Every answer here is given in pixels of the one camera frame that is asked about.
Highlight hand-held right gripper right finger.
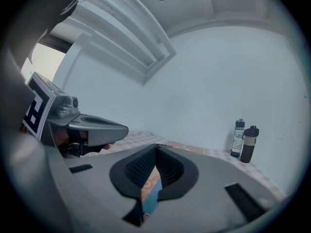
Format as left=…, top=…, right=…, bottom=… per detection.
left=150, top=143, right=287, bottom=233

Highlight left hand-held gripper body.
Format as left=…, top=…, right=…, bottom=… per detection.
left=21, top=71, right=81, bottom=141

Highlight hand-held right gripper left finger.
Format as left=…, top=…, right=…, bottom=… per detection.
left=63, top=143, right=158, bottom=233

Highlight clear bottle with blue base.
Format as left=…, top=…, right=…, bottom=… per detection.
left=230, top=118, right=246, bottom=158

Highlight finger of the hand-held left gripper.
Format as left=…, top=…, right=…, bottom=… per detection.
left=79, top=114, right=127, bottom=127
left=68, top=119, right=129, bottom=147

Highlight dark tumbler with beige band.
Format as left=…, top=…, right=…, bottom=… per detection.
left=240, top=125, right=260, bottom=164

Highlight notebook with teal cover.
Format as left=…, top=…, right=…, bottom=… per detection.
left=142, top=178, right=163, bottom=216

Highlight person's left hand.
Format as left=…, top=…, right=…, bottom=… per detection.
left=54, top=129, right=118, bottom=158

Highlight black framed window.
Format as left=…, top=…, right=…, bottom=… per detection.
left=20, top=42, right=67, bottom=83

